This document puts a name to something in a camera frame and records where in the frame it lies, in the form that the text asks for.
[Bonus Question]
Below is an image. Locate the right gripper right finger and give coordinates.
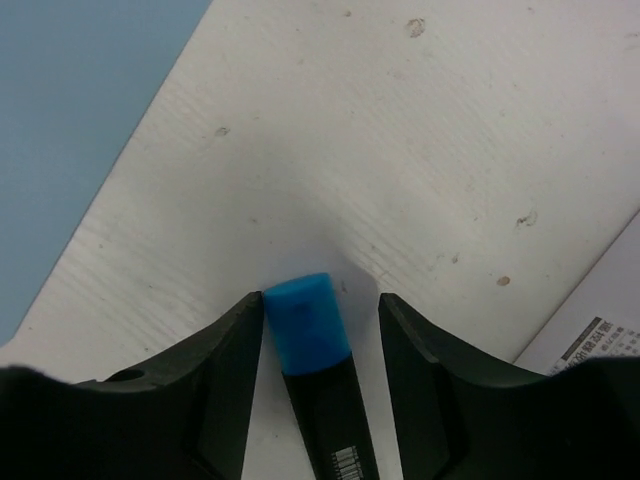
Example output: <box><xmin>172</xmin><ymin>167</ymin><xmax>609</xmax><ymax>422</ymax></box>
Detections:
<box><xmin>378</xmin><ymin>293</ymin><xmax>639</xmax><ymax>479</ymax></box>

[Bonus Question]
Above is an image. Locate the blue clipboard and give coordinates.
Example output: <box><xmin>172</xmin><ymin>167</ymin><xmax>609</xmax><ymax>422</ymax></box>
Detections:
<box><xmin>1</xmin><ymin>1</ymin><xmax>208</xmax><ymax>341</ymax></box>

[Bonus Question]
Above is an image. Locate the left white divided organizer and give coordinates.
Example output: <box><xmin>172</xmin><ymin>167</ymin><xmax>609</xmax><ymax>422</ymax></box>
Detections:
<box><xmin>515</xmin><ymin>217</ymin><xmax>640</xmax><ymax>375</ymax></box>

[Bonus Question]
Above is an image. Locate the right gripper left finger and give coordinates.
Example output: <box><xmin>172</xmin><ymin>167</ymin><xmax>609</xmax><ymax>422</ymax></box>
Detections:
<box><xmin>1</xmin><ymin>292</ymin><xmax>263</xmax><ymax>479</ymax></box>

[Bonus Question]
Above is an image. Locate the blue cap black highlighter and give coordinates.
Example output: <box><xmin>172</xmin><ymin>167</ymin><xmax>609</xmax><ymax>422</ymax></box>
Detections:
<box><xmin>263</xmin><ymin>273</ymin><xmax>380</xmax><ymax>479</ymax></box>

